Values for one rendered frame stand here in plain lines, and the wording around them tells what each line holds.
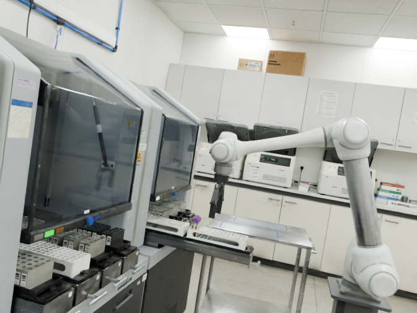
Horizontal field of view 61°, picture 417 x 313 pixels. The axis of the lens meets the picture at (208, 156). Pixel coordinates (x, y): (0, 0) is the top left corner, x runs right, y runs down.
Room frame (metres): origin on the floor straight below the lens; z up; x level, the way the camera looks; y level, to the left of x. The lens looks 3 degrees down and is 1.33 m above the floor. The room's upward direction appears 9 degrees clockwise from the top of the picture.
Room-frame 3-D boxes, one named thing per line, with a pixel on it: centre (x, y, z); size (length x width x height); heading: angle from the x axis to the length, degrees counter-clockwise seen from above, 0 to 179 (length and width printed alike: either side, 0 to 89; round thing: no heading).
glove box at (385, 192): (4.11, -2.12, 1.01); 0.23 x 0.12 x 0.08; 75
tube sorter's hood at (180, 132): (2.15, 0.41, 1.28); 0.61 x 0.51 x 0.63; 166
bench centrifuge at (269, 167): (4.30, -0.76, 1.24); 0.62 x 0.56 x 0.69; 166
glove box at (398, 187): (4.10, -2.14, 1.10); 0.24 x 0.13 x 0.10; 74
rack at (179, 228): (1.86, 0.20, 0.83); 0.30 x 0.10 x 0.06; 76
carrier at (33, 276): (1.03, 0.45, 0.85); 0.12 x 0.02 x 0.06; 166
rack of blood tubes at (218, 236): (1.78, -0.11, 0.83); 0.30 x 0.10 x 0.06; 76
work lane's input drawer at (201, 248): (1.81, 0.02, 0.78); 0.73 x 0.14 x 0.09; 76
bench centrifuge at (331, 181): (4.09, -1.58, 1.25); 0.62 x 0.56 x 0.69; 165
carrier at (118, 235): (1.48, 0.33, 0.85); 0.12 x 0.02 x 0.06; 166
